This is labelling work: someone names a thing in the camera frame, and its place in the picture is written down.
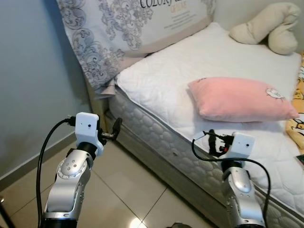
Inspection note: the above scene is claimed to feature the pink plush pillow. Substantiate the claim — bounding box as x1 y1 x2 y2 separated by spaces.
188 77 299 123

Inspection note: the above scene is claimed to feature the yellow cartoon egg blanket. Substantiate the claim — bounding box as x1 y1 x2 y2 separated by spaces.
285 50 304 152

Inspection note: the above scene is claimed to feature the beige bed headboard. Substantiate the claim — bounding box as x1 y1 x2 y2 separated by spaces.
87 80 118 142

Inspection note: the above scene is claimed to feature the grey quilted mattress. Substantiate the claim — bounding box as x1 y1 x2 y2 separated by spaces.
107 85 304 228

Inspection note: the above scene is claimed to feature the white quilted mattress pad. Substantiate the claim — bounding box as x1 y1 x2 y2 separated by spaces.
115 22 304 215

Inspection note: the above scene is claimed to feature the black right robot foot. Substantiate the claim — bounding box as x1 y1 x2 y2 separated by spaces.
166 222 191 228

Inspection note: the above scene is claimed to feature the large grey floral printed pillow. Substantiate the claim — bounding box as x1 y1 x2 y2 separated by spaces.
56 0 217 98

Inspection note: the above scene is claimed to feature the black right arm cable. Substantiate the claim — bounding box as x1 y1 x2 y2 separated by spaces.
191 131 272 228

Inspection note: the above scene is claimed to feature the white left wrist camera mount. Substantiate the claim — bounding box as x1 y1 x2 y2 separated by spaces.
75 112 106 156

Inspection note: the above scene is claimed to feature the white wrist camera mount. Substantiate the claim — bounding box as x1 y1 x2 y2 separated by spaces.
75 112 106 156
229 133 256 161

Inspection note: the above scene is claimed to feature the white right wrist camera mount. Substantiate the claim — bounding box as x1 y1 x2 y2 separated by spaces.
229 133 256 161

